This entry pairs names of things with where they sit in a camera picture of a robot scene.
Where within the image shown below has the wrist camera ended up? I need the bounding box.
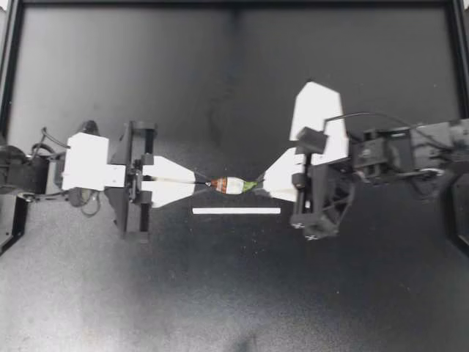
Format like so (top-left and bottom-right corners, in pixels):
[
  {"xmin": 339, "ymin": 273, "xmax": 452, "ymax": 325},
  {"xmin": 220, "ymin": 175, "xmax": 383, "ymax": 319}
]
[
  {"xmin": 289, "ymin": 81, "xmax": 350, "ymax": 163},
  {"xmin": 61, "ymin": 133, "xmax": 126, "ymax": 192}
]

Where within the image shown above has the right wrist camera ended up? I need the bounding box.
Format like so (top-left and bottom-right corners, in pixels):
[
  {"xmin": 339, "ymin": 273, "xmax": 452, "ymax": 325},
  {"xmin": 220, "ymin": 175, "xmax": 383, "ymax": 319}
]
[{"xmin": 289, "ymin": 81, "xmax": 350, "ymax": 163}]

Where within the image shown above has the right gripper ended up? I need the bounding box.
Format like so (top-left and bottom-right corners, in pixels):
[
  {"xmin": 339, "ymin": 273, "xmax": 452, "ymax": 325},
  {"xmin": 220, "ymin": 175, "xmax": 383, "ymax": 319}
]
[{"xmin": 256, "ymin": 125, "xmax": 355, "ymax": 243}]

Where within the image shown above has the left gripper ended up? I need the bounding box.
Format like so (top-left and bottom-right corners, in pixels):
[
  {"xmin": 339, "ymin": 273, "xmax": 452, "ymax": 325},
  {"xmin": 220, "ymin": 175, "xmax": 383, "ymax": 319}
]
[{"xmin": 105, "ymin": 120, "xmax": 208, "ymax": 245}]

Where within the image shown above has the candy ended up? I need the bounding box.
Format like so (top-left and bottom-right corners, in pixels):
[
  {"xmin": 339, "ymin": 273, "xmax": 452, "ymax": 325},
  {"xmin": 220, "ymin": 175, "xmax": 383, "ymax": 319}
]
[{"xmin": 204, "ymin": 175, "xmax": 267, "ymax": 196}]

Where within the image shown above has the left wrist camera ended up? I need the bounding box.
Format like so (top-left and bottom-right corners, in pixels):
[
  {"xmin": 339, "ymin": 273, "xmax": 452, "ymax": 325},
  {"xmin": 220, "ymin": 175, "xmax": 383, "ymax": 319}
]
[{"xmin": 61, "ymin": 133, "xmax": 126, "ymax": 192}]

